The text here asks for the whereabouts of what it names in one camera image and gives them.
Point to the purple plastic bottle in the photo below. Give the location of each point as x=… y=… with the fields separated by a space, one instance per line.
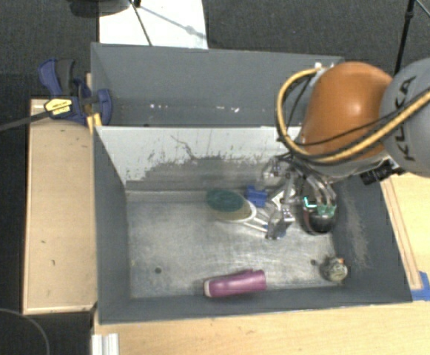
x=237 y=283

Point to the small blue plastic object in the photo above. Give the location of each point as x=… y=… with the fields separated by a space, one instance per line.
x=256 y=195

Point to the green oval scrub brush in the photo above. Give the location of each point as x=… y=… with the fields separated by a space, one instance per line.
x=225 y=202

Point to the glossy black round object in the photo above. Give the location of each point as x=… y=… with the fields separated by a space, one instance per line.
x=318 y=223

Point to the small grey toy figure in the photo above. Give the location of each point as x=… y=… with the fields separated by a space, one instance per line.
x=334 y=269

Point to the grey metal bin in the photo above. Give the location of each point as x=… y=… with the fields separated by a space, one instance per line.
x=207 y=250

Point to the black cylinder on white bracket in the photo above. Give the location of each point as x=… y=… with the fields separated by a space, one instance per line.
x=379 y=174

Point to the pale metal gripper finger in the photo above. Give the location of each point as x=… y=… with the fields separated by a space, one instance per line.
x=273 y=228
x=288 y=218

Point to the pale wood board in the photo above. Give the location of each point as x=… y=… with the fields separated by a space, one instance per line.
x=59 y=216

